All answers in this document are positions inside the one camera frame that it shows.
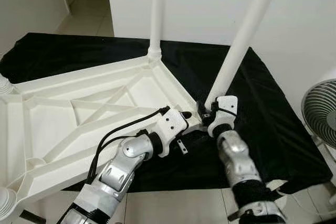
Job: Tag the black table leg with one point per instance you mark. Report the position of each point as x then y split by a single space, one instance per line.
234 214
33 217

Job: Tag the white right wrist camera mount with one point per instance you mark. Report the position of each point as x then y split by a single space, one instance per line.
227 106

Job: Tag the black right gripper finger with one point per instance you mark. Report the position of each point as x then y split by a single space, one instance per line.
201 107

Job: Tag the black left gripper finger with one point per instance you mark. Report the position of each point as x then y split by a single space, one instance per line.
186 115

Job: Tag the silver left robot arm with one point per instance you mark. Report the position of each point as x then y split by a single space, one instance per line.
121 166

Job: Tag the white plastic table leg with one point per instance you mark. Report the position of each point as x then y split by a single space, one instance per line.
4 85
6 203
247 19
156 9

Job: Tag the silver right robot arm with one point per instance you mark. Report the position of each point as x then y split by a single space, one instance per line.
239 161

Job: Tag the white pedestal fan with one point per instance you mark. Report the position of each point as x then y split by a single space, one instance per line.
321 114

